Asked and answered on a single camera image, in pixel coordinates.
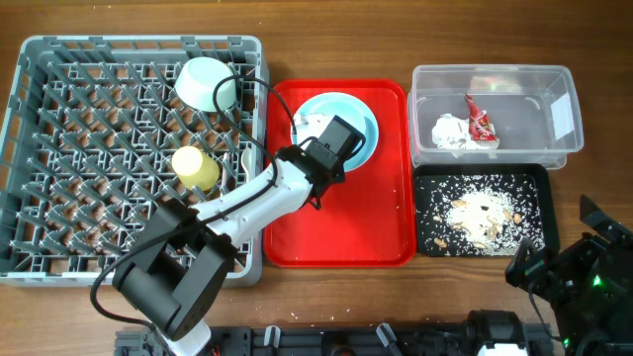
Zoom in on light blue plate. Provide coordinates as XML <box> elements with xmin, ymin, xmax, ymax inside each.
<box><xmin>291</xmin><ymin>92</ymin><xmax>380</xmax><ymax>172</ymax></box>

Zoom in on white plastic spoon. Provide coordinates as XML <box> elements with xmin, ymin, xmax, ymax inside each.
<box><xmin>240</xmin><ymin>147</ymin><xmax>252</xmax><ymax>183</ymax></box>

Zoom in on white plastic fork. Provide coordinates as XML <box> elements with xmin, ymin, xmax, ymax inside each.
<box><xmin>220</xmin><ymin>152</ymin><xmax>230</xmax><ymax>196</ymax></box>

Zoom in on rice and food scraps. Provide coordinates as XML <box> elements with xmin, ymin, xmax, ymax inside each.
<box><xmin>413</xmin><ymin>174</ymin><xmax>545</xmax><ymax>257</ymax></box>

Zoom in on yellow plastic cup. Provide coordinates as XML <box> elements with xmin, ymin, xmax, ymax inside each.
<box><xmin>171</xmin><ymin>146</ymin><xmax>220</xmax><ymax>191</ymax></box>

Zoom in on red snack wrapper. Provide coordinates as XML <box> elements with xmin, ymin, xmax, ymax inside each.
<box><xmin>465</xmin><ymin>94</ymin><xmax>497</xmax><ymax>141</ymax></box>

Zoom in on white tissue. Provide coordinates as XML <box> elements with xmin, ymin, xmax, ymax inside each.
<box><xmin>431</xmin><ymin>114</ymin><xmax>499</xmax><ymax>149</ymax></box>

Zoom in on green bowl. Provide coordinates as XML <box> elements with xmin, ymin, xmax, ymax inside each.
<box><xmin>174</xmin><ymin>56</ymin><xmax>237</xmax><ymax>113</ymax></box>

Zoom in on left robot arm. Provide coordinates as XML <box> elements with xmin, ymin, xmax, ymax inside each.
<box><xmin>113</xmin><ymin>141</ymin><xmax>352</xmax><ymax>355</ymax></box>

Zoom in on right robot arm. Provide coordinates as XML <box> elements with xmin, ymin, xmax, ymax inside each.
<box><xmin>505</xmin><ymin>195</ymin><xmax>632</xmax><ymax>355</ymax></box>

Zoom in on grey dishwasher rack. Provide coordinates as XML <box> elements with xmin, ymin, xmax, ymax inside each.
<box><xmin>1</xmin><ymin>36</ymin><xmax>269</xmax><ymax>287</ymax></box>

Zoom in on red plastic tray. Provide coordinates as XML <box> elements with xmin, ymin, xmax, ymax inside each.
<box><xmin>263</xmin><ymin>79</ymin><xmax>416</xmax><ymax>268</ymax></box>

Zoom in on black plastic tray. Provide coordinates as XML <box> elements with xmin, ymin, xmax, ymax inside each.
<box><xmin>413</xmin><ymin>163</ymin><xmax>561</xmax><ymax>257</ymax></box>

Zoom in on clear plastic bin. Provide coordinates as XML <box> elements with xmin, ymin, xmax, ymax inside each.
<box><xmin>408</xmin><ymin>64</ymin><xmax>585</xmax><ymax>169</ymax></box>

